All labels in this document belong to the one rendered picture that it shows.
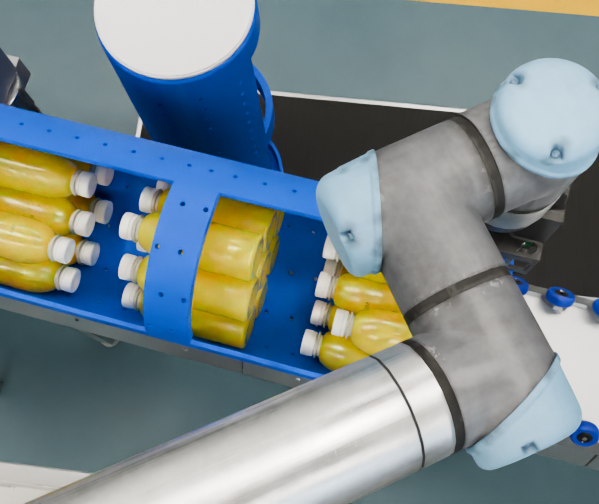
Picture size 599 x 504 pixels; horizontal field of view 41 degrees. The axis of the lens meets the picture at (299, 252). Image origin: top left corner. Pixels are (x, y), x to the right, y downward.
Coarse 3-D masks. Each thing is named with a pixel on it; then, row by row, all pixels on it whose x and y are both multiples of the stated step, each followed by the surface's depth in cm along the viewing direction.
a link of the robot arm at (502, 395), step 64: (448, 320) 49; (512, 320) 49; (320, 384) 48; (384, 384) 47; (448, 384) 47; (512, 384) 48; (192, 448) 45; (256, 448) 44; (320, 448) 45; (384, 448) 46; (448, 448) 48; (512, 448) 47
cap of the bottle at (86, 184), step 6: (84, 174) 121; (90, 174) 122; (78, 180) 121; (84, 180) 121; (90, 180) 121; (96, 180) 124; (78, 186) 121; (84, 186) 121; (90, 186) 122; (78, 192) 122; (84, 192) 121; (90, 192) 123
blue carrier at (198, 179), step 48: (48, 144) 113; (96, 144) 114; (144, 144) 117; (96, 192) 136; (192, 192) 109; (240, 192) 110; (288, 192) 111; (96, 240) 136; (192, 240) 107; (288, 240) 133; (0, 288) 119; (96, 288) 132; (144, 288) 109; (192, 288) 108; (288, 288) 133; (192, 336) 124; (288, 336) 129
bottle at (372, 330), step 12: (360, 312) 115; (372, 312) 115; (384, 312) 114; (396, 312) 115; (348, 324) 114; (360, 324) 114; (372, 324) 113; (384, 324) 113; (396, 324) 113; (348, 336) 116; (360, 336) 114; (372, 336) 113; (384, 336) 112; (396, 336) 112; (408, 336) 112; (360, 348) 115; (372, 348) 113; (384, 348) 113
